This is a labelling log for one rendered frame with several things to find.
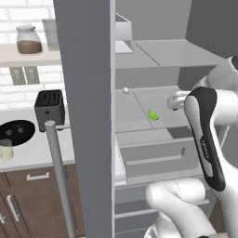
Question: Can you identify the green lemon wedge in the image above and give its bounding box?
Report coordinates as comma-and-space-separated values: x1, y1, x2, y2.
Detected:
146, 108, 161, 122

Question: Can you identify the white drawer handle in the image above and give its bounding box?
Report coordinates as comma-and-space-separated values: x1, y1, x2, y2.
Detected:
26, 171, 50, 181

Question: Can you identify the brown cupboard door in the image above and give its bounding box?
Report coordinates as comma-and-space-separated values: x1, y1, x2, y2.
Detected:
0, 173, 13, 238
1, 185, 86, 238

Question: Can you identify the white glass of lemonade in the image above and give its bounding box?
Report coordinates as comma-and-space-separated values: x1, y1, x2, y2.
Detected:
0, 139, 15, 162

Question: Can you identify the dark grey toaster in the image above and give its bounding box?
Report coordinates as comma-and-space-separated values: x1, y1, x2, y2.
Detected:
33, 88, 67, 133

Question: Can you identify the brown drawer front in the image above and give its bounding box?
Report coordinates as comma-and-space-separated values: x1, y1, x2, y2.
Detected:
3, 164, 78, 194

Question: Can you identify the grey fridge door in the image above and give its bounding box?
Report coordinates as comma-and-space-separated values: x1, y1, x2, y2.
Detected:
52, 0, 117, 238

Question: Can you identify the grey wall outlet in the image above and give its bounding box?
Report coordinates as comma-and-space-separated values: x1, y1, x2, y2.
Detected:
8, 66, 27, 86
23, 65, 41, 86

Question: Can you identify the grey fridge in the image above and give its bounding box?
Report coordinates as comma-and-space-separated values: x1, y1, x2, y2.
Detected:
114, 0, 238, 238

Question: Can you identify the black ice bowl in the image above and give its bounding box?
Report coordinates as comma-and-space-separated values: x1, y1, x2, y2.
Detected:
0, 119, 36, 147

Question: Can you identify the grey fridge door handle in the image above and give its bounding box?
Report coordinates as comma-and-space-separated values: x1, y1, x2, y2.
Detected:
44, 120, 77, 238

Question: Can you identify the clear glass container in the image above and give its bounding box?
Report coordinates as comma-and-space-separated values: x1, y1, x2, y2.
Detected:
41, 18, 60, 52

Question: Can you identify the glass jar with brown contents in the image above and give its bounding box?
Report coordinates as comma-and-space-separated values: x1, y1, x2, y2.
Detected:
16, 25, 44, 56

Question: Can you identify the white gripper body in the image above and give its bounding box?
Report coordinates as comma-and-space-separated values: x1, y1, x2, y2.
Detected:
166, 91, 191, 112

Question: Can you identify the pale wall shelf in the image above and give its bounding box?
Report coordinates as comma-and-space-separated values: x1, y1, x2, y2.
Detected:
0, 42, 63, 68

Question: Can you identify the grey fridge drawer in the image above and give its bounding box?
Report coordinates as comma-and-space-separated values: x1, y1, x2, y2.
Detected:
118, 138, 202, 185

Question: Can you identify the white box in fridge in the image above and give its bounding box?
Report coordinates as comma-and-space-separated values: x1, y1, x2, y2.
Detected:
114, 13, 136, 54

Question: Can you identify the white cupboard door handle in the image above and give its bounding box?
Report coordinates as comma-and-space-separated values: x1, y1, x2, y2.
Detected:
6, 194, 21, 223

